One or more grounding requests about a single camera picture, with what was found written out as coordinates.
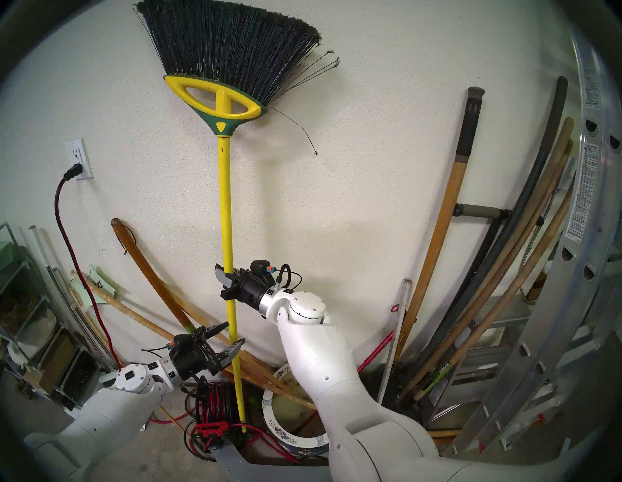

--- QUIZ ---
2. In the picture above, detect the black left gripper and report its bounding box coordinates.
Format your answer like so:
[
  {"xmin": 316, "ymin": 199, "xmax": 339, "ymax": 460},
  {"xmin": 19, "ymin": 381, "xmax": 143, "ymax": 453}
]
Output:
[{"xmin": 168, "ymin": 321, "xmax": 246, "ymax": 384}]

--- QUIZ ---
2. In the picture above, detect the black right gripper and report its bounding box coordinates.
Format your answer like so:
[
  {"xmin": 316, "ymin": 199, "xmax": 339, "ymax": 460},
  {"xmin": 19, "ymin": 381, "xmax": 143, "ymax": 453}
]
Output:
[{"xmin": 214, "ymin": 264, "xmax": 274, "ymax": 308}]

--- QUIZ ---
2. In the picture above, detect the yellow broom with black bristles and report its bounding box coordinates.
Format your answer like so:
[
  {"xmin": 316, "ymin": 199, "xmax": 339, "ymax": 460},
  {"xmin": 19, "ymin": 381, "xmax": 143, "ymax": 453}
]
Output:
[{"xmin": 132, "ymin": 0, "xmax": 341, "ymax": 434}]

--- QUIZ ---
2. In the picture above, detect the floral ceramic pot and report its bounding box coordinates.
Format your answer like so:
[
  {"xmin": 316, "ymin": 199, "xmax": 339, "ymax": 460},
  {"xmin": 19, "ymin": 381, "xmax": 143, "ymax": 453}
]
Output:
[{"xmin": 262, "ymin": 364, "xmax": 336, "ymax": 457}]

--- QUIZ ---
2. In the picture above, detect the brown stick with green band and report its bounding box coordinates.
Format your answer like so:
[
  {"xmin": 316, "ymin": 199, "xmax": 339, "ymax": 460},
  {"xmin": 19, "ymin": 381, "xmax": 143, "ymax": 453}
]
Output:
[{"xmin": 111, "ymin": 218, "xmax": 205, "ymax": 341}]

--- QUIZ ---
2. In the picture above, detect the thin wooden stick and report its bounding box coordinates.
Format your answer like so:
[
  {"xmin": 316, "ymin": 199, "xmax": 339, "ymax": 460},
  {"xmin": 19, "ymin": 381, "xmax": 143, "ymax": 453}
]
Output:
[{"xmin": 67, "ymin": 282, "xmax": 186, "ymax": 432}]

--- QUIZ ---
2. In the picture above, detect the long light wooden stick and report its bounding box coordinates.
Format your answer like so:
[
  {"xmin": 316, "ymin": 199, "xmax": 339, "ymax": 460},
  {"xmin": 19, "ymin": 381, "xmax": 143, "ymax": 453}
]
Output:
[{"xmin": 72, "ymin": 271, "xmax": 316, "ymax": 410}]

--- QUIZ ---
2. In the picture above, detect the pale green labelled tag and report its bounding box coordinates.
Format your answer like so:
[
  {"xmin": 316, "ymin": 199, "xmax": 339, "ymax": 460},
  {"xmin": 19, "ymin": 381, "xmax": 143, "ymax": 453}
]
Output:
[{"xmin": 68, "ymin": 265, "xmax": 117, "ymax": 311}]

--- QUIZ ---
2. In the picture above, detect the black storage bin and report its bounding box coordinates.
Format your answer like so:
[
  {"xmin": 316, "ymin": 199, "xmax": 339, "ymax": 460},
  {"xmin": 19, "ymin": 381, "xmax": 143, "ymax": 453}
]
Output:
[{"xmin": 61, "ymin": 347, "xmax": 100, "ymax": 406}]

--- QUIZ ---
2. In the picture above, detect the bundle of metal strips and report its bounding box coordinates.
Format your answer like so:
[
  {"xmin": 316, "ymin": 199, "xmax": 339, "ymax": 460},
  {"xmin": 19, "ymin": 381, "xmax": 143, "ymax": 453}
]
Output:
[{"xmin": 46, "ymin": 266, "xmax": 115, "ymax": 372}]

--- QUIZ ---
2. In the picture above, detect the thin red rod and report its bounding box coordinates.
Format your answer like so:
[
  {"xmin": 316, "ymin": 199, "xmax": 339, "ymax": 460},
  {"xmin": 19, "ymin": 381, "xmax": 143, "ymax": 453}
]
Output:
[{"xmin": 357, "ymin": 305, "xmax": 400, "ymax": 374}]

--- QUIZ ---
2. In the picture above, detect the brown cardboard box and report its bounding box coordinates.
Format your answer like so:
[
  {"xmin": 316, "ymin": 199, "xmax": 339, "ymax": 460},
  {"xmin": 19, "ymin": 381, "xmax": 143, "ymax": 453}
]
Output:
[{"xmin": 24, "ymin": 330, "xmax": 76, "ymax": 394}]

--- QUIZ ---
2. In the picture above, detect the white flat stick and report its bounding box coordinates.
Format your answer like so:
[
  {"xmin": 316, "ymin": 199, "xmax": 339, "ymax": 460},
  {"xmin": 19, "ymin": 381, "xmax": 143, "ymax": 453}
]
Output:
[{"xmin": 377, "ymin": 278, "xmax": 414, "ymax": 405}]

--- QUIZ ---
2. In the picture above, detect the white plastic bag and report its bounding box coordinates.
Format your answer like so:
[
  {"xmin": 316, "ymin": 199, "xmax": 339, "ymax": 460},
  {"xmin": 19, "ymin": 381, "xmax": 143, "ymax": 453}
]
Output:
[{"xmin": 7, "ymin": 304, "xmax": 49, "ymax": 362}]

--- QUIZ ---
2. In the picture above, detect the white plastic pipe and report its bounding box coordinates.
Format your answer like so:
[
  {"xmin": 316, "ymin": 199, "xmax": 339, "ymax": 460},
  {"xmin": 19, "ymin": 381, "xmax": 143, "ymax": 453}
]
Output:
[{"xmin": 27, "ymin": 225, "xmax": 54, "ymax": 273}]

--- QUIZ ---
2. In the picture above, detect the green mesh bundle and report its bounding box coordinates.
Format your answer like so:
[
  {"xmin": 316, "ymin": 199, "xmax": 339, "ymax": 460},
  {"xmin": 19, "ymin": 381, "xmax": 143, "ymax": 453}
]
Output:
[{"xmin": 0, "ymin": 241, "xmax": 30, "ymax": 287}]

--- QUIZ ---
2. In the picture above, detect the black tool with grey crossgrip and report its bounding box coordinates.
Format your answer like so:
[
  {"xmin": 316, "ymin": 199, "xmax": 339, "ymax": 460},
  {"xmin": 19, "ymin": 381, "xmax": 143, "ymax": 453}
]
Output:
[{"xmin": 423, "ymin": 203, "xmax": 512, "ymax": 350}]

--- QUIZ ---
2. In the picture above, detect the wooden pole with green end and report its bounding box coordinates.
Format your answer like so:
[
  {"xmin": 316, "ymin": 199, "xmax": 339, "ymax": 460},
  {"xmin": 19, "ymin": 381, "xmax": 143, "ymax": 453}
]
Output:
[{"xmin": 412, "ymin": 177, "xmax": 576, "ymax": 403}]

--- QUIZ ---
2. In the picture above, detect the tan wooden pole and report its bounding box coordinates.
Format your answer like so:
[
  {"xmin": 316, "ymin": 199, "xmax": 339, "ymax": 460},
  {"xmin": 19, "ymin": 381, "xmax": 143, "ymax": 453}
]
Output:
[
  {"xmin": 403, "ymin": 140, "xmax": 574, "ymax": 399},
  {"xmin": 398, "ymin": 117, "xmax": 575, "ymax": 396}
]

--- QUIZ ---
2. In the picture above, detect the aluminium extension ladder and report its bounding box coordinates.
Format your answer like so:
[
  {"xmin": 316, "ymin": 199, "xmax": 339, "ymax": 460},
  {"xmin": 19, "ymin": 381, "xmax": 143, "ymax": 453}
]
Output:
[{"xmin": 442, "ymin": 24, "xmax": 622, "ymax": 457}]

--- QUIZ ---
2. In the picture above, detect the red black cord reel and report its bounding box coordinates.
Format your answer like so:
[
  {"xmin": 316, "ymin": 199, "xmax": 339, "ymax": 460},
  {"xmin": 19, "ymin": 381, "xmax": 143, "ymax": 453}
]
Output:
[{"xmin": 184, "ymin": 381, "xmax": 298, "ymax": 462}]

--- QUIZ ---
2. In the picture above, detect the red black power cord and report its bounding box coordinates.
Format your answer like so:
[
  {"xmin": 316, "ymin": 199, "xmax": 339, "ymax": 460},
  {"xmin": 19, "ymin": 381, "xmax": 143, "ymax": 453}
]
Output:
[{"xmin": 54, "ymin": 164, "xmax": 124, "ymax": 370}]

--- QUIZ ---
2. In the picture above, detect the white wall outlet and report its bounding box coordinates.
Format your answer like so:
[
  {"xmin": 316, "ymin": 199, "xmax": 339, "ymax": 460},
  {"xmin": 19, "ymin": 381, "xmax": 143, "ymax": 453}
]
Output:
[{"xmin": 65, "ymin": 138, "xmax": 94, "ymax": 181}]

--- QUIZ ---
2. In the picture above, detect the grey wire shelf rack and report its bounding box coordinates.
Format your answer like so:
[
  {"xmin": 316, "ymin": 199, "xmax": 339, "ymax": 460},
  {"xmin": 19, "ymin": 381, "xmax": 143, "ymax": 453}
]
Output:
[{"xmin": 0, "ymin": 223, "xmax": 105, "ymax": 418}]

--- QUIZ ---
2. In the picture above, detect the wooden handle with black grip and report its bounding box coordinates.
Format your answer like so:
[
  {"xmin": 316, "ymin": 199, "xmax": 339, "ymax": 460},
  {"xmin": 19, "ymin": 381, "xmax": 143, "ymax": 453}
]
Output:
[{"xmin": 393, "ymin": 86, "xmax": 485, "ymax": 362}]

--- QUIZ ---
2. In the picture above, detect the dark grey long handle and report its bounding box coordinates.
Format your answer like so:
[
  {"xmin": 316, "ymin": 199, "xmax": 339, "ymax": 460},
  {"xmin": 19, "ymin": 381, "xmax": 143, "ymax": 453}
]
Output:
[{"xmin": 413, "ymin": 76, "xmax": 569, "ymax": 384}]

